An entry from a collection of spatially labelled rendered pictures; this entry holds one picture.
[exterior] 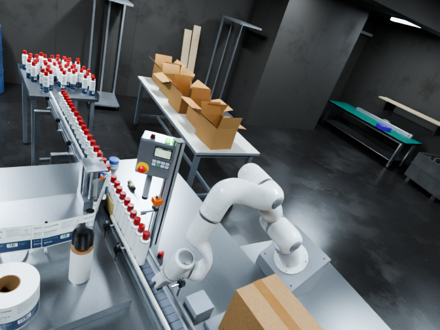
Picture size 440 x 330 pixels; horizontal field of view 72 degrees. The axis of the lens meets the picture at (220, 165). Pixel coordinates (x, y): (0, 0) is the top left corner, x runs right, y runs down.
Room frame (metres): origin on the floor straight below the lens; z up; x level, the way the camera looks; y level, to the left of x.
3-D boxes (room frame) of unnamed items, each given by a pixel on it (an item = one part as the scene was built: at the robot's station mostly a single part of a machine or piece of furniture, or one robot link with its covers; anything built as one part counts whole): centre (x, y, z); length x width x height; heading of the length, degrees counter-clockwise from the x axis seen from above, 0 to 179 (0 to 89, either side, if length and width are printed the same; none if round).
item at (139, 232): (1.10, 0.26, 0.98); 0.05 x 0.05 x 0.20
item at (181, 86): (3.64, 0.68, 0.97); 0.45 x 0.44 x 0.37; 130
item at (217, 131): (3.01, 0.16, 0.97); 0.51 x 0.42 x 0.37; 132
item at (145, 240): (1.07, 0.22, 0.98); 0.05 x 0.05 x 0.20
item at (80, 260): (0.89, 0.44, 1.03); 0.09 x 0.09 x 0.30
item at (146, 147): (1.27, 0.30, 1.38); 0.17 x 0.10 x 0.19; 99
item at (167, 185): (1.27, 0.22, 1.16); 0.04 x 0.04 x 0.67; 44
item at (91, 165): (1.37, 0.65, 1.14); 0.14 x 0.11 x 0.01; 44
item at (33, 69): (2.99, 1.94, 0.98); 0.57 x 0.46 x 0.21; 134
